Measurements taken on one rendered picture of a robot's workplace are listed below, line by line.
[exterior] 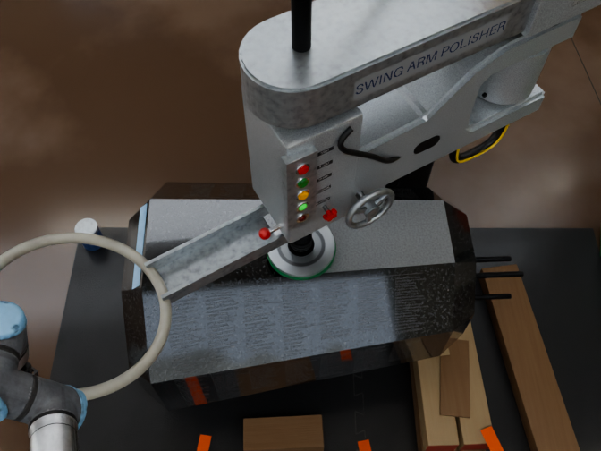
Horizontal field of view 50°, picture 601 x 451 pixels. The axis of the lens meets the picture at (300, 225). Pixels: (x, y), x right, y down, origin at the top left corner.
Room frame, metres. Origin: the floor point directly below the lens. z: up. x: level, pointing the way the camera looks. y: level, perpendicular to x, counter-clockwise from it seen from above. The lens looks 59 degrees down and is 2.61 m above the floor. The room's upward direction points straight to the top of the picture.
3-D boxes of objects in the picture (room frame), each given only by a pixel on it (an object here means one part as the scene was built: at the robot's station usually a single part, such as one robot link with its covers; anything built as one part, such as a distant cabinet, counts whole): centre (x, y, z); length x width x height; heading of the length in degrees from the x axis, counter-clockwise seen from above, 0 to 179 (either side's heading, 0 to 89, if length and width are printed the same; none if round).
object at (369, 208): (0.94, -0.17, 1.18); 0.15 x 0.10 x 0.15; 120
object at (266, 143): (1.02, -0.07, 1.30); 0.36 x 0.22 x 0.45; 120
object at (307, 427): (0.58, 0.06, 0.07); 0.30 x 0.12 x 0.12; 93
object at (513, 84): (1.31, -0.57, 1.32); 0.19 x 0.19 x 0.20
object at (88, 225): (1.47, 0.95, 0.08); 0.10 x 0.10 x 0.13
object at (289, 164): (0.85, 0.00, 1.35); 0.08 x 0.03 x 0.28; 120
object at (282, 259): (0.98, 0.00, 0.84); 0.21 x 0.21 x 0.01
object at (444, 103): (1.17, -0.35, 1.28); 0.74 x 0.23 x 0.49; 120
